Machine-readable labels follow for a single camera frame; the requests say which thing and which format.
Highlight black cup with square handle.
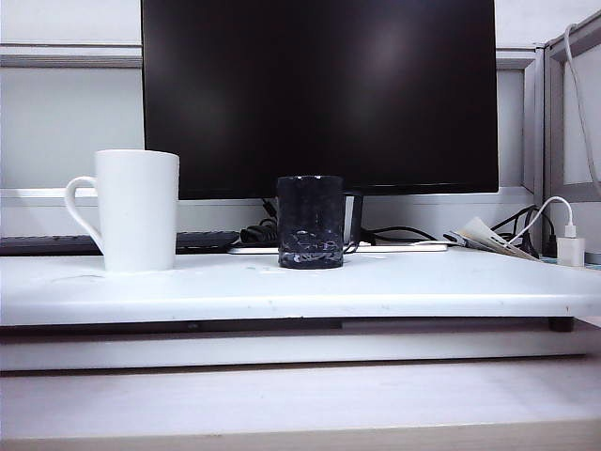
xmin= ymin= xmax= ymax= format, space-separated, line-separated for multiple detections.
xmin=275 ymin=175 xmax=365 ymax=270

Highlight white desk riser board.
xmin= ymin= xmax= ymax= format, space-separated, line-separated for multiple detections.
xmin=0 ymin=246 xmax=591 ymax=328

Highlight black keyboard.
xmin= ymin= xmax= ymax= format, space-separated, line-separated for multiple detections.
xmin=0 ymin=230 xmax=240 ymax=257

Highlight silver flat tablet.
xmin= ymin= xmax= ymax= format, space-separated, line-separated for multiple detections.
xmin=228 ymin=241 xmax=448 ymax=255

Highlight white lower base board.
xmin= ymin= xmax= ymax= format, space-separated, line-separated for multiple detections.
xmin=0 ymin=323 xmax=588 ymax=373

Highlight black computer monitor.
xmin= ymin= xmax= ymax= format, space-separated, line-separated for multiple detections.
xmin=140 ymin=0 xmax=500 ymax=201

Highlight tall white ceramic mug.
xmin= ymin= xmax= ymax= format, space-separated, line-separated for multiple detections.
xmin=64 ymin=148 xmax=181 ymax=273

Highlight printed white paper leaflet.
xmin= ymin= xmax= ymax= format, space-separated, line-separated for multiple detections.
xmin=443 ymin=216 xmax=541 ymax=262

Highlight white USB charger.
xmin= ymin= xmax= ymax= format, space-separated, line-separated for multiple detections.
xmin=557 ymin=225 xmax=587 ymax=269

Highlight black coiled cable bundle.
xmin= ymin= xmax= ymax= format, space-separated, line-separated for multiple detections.
xmin=239 ymin=196 xmax=279 ymax=246

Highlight black cable on desk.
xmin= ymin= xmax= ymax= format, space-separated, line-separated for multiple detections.
xmin=360 ymin=225 xmax=453 ymax=246

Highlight tangled black power cables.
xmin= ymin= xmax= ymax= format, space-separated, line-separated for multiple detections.
xmin=490 ymin=205 xmax=542 ymax=259

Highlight thin white USB cable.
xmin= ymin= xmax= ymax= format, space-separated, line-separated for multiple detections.
xmin=509 ymin=195 xmax=577 ymax=245

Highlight thick white translucent cable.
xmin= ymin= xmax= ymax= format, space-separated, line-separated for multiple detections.
xmin=562 ymin=23 xmax=601 ymax=185

